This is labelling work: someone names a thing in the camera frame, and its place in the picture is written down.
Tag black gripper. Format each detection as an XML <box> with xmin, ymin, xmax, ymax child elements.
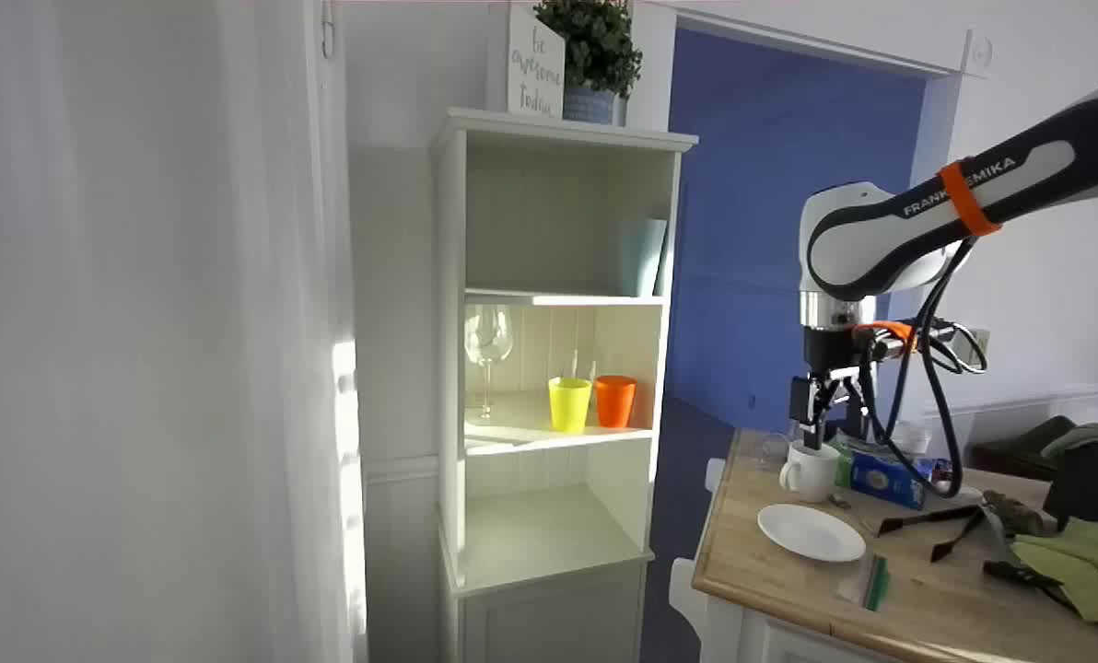
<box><xmin>790</xmin><ymin>329</ymin><xmax>875</xmax><ymax>448</ymax></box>

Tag white plate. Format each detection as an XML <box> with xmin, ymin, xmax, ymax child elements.
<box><xmin>754</xmin><ymin>504</ymin><xmax>867</xmax><ymax>562</ymax></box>

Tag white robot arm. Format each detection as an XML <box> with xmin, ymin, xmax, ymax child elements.
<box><xmin>792</xmin><ymin>93</ymin><xmax>1098</xmax><ymax>447</ymax></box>

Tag white mug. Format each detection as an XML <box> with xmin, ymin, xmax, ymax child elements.
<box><xmin>779</xmin><ymin>447</ymin><xmax>840</xmax><ymax>501</ymax></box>

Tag black tongs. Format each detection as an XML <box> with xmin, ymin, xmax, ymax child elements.
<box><xmin>875</xmin><ymin>501</ymin><xmax>991</xmax><ymax>566</ymax></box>

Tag orange cup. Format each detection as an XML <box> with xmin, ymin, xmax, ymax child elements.
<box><xmin>593</xmin><ymin>375</ymin><xmax>636</xmax><ymax>428</ymax></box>

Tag yellow cup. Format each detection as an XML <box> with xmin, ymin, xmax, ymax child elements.
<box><xmin>548</xmin><ymin>375</ymin><xmax>593</xmax><ymax>433</ymax></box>

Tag light blue cup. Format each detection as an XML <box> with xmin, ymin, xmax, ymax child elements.
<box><xmin>618</xmin><ymin>217</ymin><xmax>668</xmax><ymax>298</ymax></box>

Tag dark bag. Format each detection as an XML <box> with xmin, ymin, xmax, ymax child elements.
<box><xmin>970</xmin><ymin>416</ymin><xmax>1098</xmax><ymax>523</ymax></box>

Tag green cloth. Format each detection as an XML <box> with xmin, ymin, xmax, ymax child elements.
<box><xmin>1010</xmin><ymin>518</ymin><xmax>1098</xmax><ymax>623</ymax></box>

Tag white shelf cabinet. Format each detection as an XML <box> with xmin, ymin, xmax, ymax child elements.
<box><xmin>432</xmin><ymin>109</ymin><xmax>692</xmax><ymax>663</ymax></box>

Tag wine glass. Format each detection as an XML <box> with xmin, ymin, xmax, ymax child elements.
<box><xmin>464</xmin><ymin>302</ymin><xmax>511</xmax><ymax>423</ymax></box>

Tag potted green plant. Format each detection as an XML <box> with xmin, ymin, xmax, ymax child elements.
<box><xmin>533</xmin><ymin>0</ymin><xmax>641</xmax><ymax>126</ymax></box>

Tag white sign board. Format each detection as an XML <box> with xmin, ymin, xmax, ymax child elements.
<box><xmin>502</xmin><ymin>2</ymin><xmax>563</xmax><ymax>116</ymax></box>

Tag white curtain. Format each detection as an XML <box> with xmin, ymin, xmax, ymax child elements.
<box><xmin>0</xmin><ymin>0</ymin><xmax>364</xmax><ymax>663</ymax></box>

